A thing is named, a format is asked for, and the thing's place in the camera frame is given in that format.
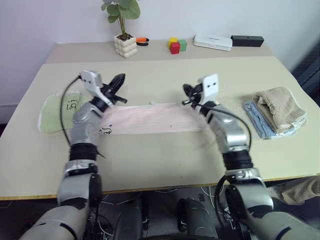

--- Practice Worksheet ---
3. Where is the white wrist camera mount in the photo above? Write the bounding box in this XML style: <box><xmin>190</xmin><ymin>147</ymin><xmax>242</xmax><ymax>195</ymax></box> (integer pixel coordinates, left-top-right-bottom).
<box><xmin>197</xmin><ymin>73</ymin><xmax>220</xmax><ymax>99</ymax></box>
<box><xmin>78</xmin><ymin>70</ymin><xmax>111</xmax><ymax>103</ymax></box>

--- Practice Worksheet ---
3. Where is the long black box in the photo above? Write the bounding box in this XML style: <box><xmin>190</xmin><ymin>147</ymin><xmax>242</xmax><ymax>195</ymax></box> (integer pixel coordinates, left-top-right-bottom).
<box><xmin>230</xmin><ymin>35</ymin><xmax>265</xmax><ymax>48</ymax></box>

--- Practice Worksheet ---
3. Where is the beige cloth under table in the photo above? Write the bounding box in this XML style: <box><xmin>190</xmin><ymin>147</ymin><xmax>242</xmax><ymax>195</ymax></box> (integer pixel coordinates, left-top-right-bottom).
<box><xmin>274</xmin><ymin>174</ymin><xmax>320</xmax><ymax>206</ymax></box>

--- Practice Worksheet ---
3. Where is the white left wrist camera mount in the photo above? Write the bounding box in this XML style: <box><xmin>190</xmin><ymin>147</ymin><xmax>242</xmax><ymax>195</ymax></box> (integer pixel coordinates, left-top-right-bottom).
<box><xmin>78</xmin><ymin>70</ymin><xmax>111</xmax><ymax>103</ymax></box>

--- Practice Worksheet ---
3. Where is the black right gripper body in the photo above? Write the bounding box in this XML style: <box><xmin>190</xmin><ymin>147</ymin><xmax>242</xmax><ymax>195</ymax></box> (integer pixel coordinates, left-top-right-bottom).
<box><xmin>187</xmin><ymin>83</ymin><xmax>205</xmax><ymax>107</ymax></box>

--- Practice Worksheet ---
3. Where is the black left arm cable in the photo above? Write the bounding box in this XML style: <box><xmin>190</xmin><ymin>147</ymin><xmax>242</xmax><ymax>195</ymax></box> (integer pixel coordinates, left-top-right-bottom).
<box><xmin>60</xmin><ymin>75</ymin><xmax>82</xmax><ymax>147</ymax></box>

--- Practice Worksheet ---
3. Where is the pink towel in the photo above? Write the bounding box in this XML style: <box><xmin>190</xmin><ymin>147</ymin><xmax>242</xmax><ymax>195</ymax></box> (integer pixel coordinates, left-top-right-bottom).
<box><xmin>98</xmin><ymin>100</ymin><xmax>210</xmax><ymax>137</ymax></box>

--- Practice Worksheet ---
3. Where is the red cube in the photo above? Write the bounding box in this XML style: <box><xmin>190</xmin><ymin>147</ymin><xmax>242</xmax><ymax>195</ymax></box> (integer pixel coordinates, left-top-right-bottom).
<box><xmin>170</xmin><ymin>41</ymin><xmax>181</xmax><ymax>55</ymax></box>

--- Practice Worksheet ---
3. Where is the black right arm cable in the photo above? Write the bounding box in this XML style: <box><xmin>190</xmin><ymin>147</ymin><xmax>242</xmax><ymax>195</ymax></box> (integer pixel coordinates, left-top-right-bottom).
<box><xmin>196</xmin><ymin>103</ymin><xmax>252</xmax><ymax>152</ymax></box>

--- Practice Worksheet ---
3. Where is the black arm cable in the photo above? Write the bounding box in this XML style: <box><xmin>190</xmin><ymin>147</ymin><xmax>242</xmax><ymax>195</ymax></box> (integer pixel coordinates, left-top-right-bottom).
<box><xmin>196</xmin><ymin>103</ymin><xmax>252</xmax><ymax>152</ymax></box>
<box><xmin>60</xmin><ymin>75</ymin><xmax>82</xmax><ymax>147</ymax></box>

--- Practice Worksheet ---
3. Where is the flat white box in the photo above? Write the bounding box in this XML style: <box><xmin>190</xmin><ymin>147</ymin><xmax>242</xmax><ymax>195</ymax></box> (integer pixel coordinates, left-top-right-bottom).
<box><xmin>192</xmin><ymin>33</ymin><xmax>234</xmax><ymax>52</ymax></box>

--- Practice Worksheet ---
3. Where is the green towel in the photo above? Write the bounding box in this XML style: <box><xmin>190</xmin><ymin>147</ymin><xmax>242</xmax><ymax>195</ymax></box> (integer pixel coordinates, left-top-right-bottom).
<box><xmin>37</xmin><ymin>94</ymin><xmax>85</xmax><ymax>133</ymax></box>

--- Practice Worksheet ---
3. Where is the blue folded towel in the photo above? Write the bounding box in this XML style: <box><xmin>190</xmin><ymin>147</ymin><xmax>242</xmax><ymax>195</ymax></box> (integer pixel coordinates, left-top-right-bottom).
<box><xmin>244</xmin><ymin>100</ymin><xmax>299</xmax><ymax>140</ymax></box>

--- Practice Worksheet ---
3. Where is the green leafy plant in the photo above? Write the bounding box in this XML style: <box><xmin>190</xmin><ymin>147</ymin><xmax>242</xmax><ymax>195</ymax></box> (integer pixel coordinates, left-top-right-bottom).
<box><xmin>100</xmin><ymin>0</ymin><xmax>142</xmax><ymax>39</ymax></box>

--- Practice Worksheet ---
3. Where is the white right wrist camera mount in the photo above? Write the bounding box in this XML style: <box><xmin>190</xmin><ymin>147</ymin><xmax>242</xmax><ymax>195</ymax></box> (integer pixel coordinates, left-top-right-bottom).
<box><xmin>197</xmin><ymin>73</ymin><xmax>220</xmax><ymax>99</ymax></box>

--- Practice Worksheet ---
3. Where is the beige folded towel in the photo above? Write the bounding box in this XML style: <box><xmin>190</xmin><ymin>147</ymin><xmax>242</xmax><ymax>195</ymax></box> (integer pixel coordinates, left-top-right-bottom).
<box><xmin>252</xmin><ymin>86</ymin><xmax>308</xmax><ymax>135</ymax></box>

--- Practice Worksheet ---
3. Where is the cream bubble plant pot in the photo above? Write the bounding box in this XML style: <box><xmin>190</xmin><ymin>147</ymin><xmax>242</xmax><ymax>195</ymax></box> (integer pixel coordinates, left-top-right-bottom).
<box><xmin>114</xmin><ymin>33</ymin><xmax>138</xmax><ymax>59</ymax></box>

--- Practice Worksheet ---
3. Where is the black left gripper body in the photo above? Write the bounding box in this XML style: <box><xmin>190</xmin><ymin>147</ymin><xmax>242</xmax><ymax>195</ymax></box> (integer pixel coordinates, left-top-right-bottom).
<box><xmin>99</xmin><ymin>83</ymin><xmax>119</xmax><ymax>104</ymax></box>

